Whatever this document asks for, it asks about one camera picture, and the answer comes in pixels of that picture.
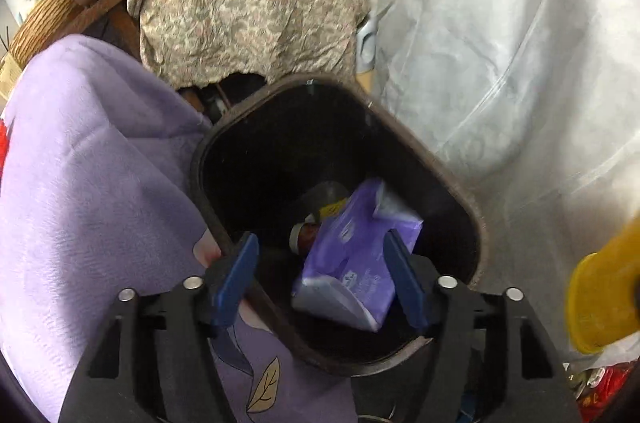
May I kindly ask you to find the red tall cup white lid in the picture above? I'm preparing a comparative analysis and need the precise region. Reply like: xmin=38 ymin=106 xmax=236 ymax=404
xmin=289 ymin=220 xmax=321 ymax=256

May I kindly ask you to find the yellow plastic cup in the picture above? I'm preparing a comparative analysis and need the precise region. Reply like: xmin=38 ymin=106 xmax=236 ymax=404
xmin=565 ymin=215 xmax=640 ymax=354

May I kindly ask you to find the dark brown trash bin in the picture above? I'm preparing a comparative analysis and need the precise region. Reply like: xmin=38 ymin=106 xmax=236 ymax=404
xmin=190 ymin=74 xmax=488 ymax=378

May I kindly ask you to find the orange-red foam net ball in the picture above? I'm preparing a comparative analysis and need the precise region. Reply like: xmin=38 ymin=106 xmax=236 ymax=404
xmin=0 ymin=120 xmax=12 ymax=166

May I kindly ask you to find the grey wrapper yellow label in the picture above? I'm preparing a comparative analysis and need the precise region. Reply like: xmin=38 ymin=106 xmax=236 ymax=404
xmin=295 ymin=180 xmax=351 ymax=224

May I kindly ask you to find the woven wicker basket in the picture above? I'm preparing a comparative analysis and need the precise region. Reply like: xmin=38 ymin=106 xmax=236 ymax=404
xmin=7 ymin=0 xmax=83 ymax=68

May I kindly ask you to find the purple floral tablecloth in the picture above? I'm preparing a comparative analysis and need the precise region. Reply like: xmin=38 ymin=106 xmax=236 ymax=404
xmin=0 ymin=34 xmax=361 ymax=423

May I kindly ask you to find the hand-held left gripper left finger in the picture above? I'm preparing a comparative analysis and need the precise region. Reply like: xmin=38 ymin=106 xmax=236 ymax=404
xmin=59 ymin=231 xmax=261 ymax=423

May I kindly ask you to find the purple wet wipes packet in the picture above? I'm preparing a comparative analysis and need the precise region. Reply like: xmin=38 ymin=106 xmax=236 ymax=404
xmin=291 ymin=177 xmax=425 ymax=333

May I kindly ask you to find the dark wooden counter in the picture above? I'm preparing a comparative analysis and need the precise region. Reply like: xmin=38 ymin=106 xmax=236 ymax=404
xmin=80 ymin=0 xmax=146 ymax=58

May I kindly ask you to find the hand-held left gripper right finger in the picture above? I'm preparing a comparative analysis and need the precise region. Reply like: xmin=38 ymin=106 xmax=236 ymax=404
xmin=382 ymin=230 xmax=581 ymax=423

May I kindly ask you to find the white plastic sheet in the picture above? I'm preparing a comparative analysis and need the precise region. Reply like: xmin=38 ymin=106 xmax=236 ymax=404
xmin=370 ymin=0 xmax=640 ymax=369

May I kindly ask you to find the red snack bag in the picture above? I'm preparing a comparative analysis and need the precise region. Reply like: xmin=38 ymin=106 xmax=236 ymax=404
xmin=575 ymin=360 xmax=626 ymax=421

